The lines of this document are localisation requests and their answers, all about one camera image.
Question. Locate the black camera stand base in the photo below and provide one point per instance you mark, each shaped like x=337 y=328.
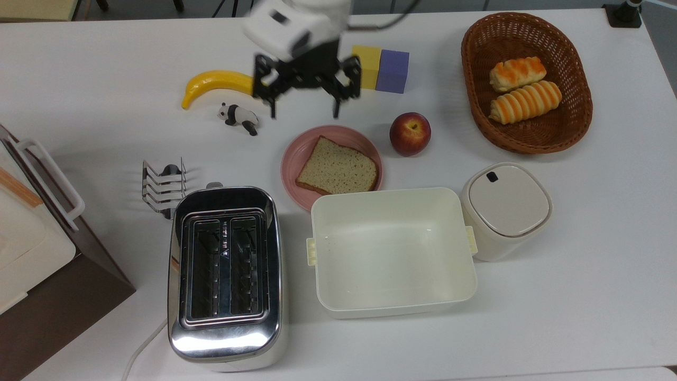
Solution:
x=624 y=18

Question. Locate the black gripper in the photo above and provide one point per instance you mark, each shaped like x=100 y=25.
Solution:
x=309 y=66

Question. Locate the orange glazed bread roll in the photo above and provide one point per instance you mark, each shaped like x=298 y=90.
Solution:
x=515 y=74

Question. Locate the brown bread slice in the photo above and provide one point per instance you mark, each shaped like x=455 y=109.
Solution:
x=336 y=169

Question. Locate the pink plate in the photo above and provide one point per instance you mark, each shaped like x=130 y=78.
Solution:
x=296 y=153

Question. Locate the cream cupboard box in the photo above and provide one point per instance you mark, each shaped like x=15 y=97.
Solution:
x=26 y=243

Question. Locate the panda figurine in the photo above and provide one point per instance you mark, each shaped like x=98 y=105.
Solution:
x=238 y=115

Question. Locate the small white lidded bin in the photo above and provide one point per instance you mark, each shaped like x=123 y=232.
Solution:
x=505 y=201

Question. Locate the black stand leg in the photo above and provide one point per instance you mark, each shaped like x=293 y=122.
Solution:
x=179 y=5
x=101 y=4

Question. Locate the brown drawer cabinet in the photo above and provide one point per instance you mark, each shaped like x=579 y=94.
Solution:
x=63 y=307

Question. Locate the white rectangular plastic container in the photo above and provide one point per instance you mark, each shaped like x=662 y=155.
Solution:
x=391 y=254

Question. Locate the yellow foam cube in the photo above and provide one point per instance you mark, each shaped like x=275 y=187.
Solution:
x=371 y=66

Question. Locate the yellow banana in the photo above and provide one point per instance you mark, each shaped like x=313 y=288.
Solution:
x=211 y=82

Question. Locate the metal toast rack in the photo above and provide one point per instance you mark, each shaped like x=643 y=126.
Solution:
x=164 y=185

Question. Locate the cream and chrome toaster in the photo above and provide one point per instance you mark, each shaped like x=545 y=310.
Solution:
x=222 y=344

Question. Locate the striped long bread roll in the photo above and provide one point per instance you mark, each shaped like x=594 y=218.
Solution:
x=523 y=103

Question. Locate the purple foam cube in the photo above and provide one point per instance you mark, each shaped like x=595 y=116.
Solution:
x=392 y=71

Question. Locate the red apple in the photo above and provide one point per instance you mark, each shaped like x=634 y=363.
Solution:
x=410 y=135

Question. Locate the pale yellow side desk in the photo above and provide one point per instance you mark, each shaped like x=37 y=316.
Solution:
x=37 y=9

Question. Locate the brown wicker basket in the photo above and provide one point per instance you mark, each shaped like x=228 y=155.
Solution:
x=476 y=106

